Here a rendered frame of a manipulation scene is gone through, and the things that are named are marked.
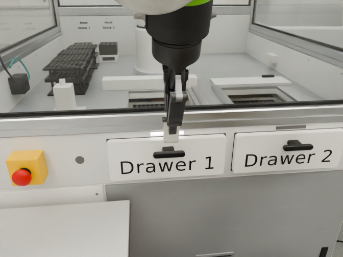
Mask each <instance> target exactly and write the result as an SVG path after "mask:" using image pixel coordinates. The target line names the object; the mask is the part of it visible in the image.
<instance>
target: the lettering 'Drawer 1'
mask: <svg viewBox="0 0 343 257"><path fill-rule="evenodd" d="M206 159H209V166H208V168H205V169H213V167H210V165H211V157H206ZM192 162H196V160H194V161H189V170H191V163H192ZM123 163H129V164H131V167H132V168H131V171H130V172H124V171H123ZM179 163H184V165H178V164H179ZM148 164H152V165H153V166H151V167H147V168H146V172H148V173H151V172H153V171H154V172H155V164H154V163H147V164H146V165H148ZM172 164H173V162H171V164H170V168H169V167H168V164H167V162H165V163H164V166H163V169H162V167H161V164H160V163H159V166H160V169H161V172H164V168H165V165H166V166H167V169H168V171H170V170H171V168H172ZM120 165H121V174H129V173H131V172H132V171H133V169H134V166H133V164H132V163H131V162H128V161H123V162H120ZM140 165H144V163H141V164H137V171H138V173H139V166H140ZM180 166H186V164H185V162H184V161H179V162H178V163H177V164H176V169H177V170H179V171H183V170H185V169H178V167H180ZM149 168H153V170H152V171H148V169H149Z"/></svg>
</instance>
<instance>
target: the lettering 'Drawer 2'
mask: <svg viewBox="0 0 343 257"><path fill-rule="evenodd" d="M326 151H329V152H330V154H329V155H328V156H327V157H325V158H324V159H323V160H322V161H321V162H329V161H330V160H327V161H325V159H326V158H328V157H329V156H330V155H331V154H332V151H331V150H329V149H328V150H324V152H326ZM312 155H315V153H313V154H309V157H308V162H307V163H309V161H310V157H311V156H312ZM248 156H254V157H255V163H254V164H252V165H247V162H248ZM299 156H303V157H304V158H298V157H299ZM272 157H274V158H275V159H273V160H269V161H268V165H270V166H271V165H276V163H277V157H276V156H270V157H269V158H272ZM293 157H294V155H292V157H291V159H290V161H289V155H286V157H285V160H284V161H283V156H281V163H282V165H284V163H285V161H286V159H287V161H288V164H290V163H291V161H292V159H293ZM264 158H267V156H265V157H261V160H260V166H261V165H262V160H263V159H264ZM301 159H305V155H304V154H300V155H298V156H297V157H296V162H297V163H298V164H302V163H304V161H303V162H298V160H301ZM270 161H275V162H274V163H273V164H270ZM256 163H257V156H256V155H253V154H249V155H246V163H245V167H250V166H254V165H255V164H256Z"/></svg>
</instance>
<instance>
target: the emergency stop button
mask: <svg viewBox="0 0 343 257"><path fill-rule="evenodd" d="M31 180H32V177H31V174H30V173H29V172H28V171H26V170H22V169H21V170H16V171H15V172H14V173H13V174H12V181H13V183H15V184H16V185H18V186H26V185H28V184H29V183H30V182H31Z"/></svg>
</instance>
